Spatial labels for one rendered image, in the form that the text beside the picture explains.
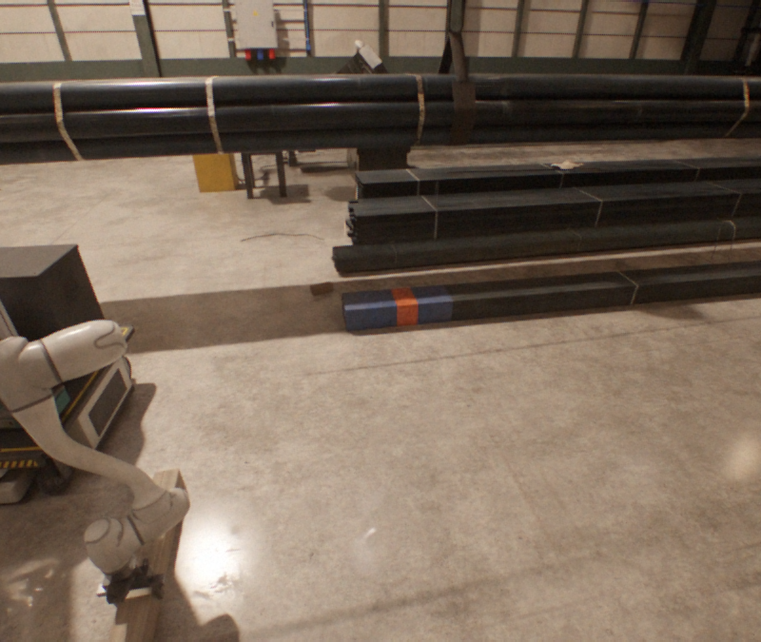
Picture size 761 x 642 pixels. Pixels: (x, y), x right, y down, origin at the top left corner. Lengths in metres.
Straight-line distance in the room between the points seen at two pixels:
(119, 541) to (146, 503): 0.11
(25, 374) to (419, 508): 1.42
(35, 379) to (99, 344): 0.17
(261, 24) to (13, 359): 9.07
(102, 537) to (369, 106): 2.57
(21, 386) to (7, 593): 0.94
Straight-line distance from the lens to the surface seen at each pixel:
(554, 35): 12.04
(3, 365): 1.45
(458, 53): 3.35
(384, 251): 3.67
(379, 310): 2.84
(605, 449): 2.37
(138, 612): 1.79
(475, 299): 3.00
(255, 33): 10.04
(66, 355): 1.43
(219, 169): 6.30
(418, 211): 3.85
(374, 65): 5.48
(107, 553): 1.56
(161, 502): 1.56
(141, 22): 10.34
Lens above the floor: 1.58
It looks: 32 degrees down
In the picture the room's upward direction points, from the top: straight up
